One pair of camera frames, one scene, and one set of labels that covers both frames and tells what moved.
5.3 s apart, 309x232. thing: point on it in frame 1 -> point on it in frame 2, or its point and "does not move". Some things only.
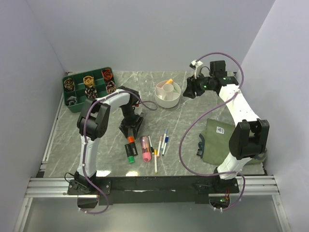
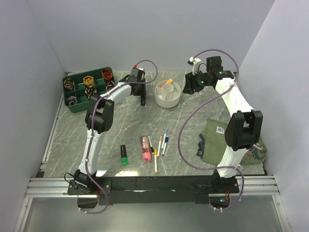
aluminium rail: x=57 y=187 does not move
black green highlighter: x=130 y=153 -> x=123 y=155
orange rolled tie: x=107 y=74 does not move
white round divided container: x=167 y=95 does not move
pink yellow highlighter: x=169 y=81 does not move
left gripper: x=125 y=125 -> x=143 y=94
